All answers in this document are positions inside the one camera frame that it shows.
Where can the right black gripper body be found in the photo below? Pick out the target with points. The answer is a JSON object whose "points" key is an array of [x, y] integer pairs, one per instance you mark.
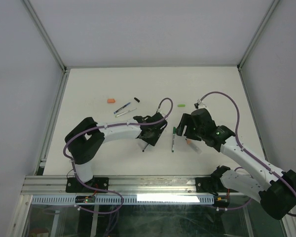
{"points": [[192, 132]]}

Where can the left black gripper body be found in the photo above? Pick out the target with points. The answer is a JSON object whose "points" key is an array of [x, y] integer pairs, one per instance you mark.
{"points": [[152, 139]]}

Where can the white green end pen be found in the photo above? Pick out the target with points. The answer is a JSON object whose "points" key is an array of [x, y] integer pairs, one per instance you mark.
{"points": [[173, 142]]}

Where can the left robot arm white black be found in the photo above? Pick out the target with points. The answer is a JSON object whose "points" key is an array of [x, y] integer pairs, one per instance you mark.
{"points": [[86, 138]]}

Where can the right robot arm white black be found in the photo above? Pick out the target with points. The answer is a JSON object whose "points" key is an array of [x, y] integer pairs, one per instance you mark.
{"points": [[272, 187]]}

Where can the silver green tip pen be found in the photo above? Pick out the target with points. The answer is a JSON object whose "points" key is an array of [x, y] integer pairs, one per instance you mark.
{"points": [[126, 112]]}

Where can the dark blue barrel pen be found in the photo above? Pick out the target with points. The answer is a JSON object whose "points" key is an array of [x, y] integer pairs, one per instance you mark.
{"points": [[121, 108]]}

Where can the orange pen cap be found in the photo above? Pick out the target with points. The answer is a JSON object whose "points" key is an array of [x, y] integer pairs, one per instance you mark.
{"points": [[111, 101]]}

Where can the orange tip marker clear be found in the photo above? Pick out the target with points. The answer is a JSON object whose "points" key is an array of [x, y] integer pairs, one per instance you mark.
{"points": [[193, 146]]}

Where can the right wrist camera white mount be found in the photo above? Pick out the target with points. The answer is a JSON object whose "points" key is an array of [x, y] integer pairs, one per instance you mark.
{"points": [[199, 104]]}

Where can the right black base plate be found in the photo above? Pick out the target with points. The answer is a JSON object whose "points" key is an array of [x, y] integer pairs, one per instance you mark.
{"points": [[205, 185]]}

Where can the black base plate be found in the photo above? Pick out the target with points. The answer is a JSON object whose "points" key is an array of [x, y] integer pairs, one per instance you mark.
{"points": [[205, 185], [74, 186]]}

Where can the white slotted cable duct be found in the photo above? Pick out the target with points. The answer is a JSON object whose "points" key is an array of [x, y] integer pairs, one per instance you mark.
{"points": [[126, 200]]}

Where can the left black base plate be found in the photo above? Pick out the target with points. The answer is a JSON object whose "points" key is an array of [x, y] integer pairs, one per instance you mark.
{"points": [[74, 186]]}

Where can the aluminium mounting rail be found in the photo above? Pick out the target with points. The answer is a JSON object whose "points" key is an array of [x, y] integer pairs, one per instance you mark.
{"points": [[126, 185]]}

